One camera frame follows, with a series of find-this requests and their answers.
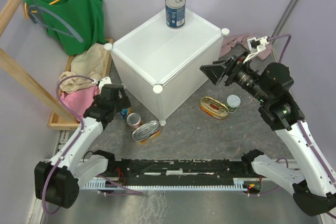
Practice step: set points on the blue white label can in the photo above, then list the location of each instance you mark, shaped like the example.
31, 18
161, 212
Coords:
125, 112

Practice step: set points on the wooden diagonal beam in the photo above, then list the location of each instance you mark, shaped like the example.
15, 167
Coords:
9, 65

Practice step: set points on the wooden rack pole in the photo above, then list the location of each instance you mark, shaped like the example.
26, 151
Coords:
8, 12

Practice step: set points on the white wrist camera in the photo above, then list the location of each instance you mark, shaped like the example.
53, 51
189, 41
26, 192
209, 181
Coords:
255, 46
100, 83

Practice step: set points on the wooden tray frame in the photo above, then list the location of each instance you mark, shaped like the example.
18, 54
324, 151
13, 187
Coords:
106, 71

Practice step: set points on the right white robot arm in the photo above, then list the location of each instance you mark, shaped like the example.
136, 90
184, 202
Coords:
313, 187

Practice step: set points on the mauve crumpled cloth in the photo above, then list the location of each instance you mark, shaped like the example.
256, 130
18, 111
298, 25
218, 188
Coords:
231, 42

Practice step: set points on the white slotted cable duct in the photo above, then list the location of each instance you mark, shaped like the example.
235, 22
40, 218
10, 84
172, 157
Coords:
102, 184

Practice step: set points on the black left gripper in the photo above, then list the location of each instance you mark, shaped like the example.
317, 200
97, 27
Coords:
124, 102

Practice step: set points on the pink crumpled cloth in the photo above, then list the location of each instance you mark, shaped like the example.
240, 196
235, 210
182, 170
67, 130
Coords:
80, 100

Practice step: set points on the beige crumpled cloth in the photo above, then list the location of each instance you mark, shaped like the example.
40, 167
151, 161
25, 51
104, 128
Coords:
90, 64

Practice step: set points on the silver oval fish tin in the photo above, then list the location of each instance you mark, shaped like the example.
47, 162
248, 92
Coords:
146, 132

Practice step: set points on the red oval sardine tin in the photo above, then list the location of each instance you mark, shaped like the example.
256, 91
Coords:
214, 108

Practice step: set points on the green tank top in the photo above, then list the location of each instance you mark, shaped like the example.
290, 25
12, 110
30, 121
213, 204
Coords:
84, 16

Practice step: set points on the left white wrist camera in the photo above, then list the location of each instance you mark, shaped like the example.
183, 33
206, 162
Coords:
100, 83

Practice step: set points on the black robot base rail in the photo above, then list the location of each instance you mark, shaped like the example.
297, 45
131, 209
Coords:
147, 172

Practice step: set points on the white cube cabinet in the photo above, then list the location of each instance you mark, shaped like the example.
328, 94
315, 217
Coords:
160, 66

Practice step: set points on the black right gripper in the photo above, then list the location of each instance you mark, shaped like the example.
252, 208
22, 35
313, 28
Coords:
233, 67

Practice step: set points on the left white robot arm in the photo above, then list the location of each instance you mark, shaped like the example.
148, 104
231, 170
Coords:
59, 180

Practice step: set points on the small pink label can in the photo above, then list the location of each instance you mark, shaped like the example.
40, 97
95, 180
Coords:
134, 121

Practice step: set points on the tall blue label can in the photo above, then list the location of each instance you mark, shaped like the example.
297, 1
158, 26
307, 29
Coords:
175, 13

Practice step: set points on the white lid green jar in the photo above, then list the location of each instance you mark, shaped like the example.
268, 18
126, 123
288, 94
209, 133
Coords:
233, 102

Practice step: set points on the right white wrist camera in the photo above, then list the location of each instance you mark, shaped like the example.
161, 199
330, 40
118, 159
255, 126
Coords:
255, 46

